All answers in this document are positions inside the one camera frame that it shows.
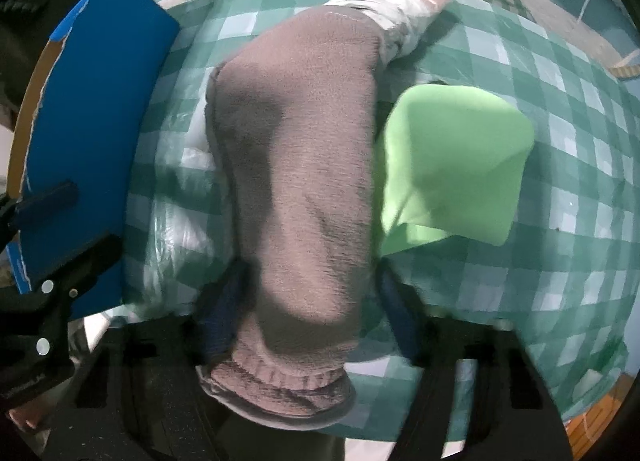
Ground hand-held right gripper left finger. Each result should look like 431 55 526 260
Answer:
45 261 251 461

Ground green checkered plastic tablecloth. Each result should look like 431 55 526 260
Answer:
120 0 631 442

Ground light green cloth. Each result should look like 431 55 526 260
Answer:
372 83 536 258

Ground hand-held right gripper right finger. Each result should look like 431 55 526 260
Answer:
375 261 573 461

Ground brown fleece pants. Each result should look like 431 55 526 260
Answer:
196 6 384 430

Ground blue cardboard box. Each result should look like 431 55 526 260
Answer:
7 0 182 320

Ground beige rope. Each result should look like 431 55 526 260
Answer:
612 48 640 82

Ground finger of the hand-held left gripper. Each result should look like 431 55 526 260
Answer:
0 234 124 323
0 181 79 243

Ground white patterned cloth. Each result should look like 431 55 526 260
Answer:
320 0 453 64

